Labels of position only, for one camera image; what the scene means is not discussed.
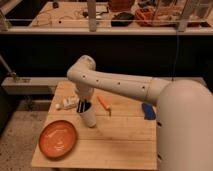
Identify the orange handled tool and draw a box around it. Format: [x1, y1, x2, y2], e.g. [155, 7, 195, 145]
[97, 95, 111, 117]

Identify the black bowl on shelf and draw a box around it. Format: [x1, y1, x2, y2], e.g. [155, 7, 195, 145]
[111, 12, 134, 27]

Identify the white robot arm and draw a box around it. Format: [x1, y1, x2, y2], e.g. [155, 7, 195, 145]
[67, 55, 213, 171]

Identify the white bottle lying down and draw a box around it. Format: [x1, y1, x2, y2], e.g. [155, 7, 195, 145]
[55, 96, 78, 110]

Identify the white ceramic cup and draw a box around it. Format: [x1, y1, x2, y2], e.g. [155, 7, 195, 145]
[80, 107, 96, 127]

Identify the blue hanging cable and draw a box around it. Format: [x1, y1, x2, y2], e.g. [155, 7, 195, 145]
[171, 33, 181, 83]

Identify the orange crate on shelf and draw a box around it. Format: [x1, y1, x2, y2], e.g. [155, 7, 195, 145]
[135, 8, 174, 27]

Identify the blue eraser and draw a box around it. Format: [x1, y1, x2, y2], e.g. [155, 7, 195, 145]
[142, 103, 156, 120]

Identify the orange plate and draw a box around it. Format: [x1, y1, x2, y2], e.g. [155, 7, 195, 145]
[39, 120, 77, 158]

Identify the grey metal bracket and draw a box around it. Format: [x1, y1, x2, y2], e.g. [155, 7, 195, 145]
[0, 54, 32, 84]

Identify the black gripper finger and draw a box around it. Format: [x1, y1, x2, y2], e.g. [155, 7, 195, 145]
[77, 100, 85, 113]
[83, 101, 91, 112]

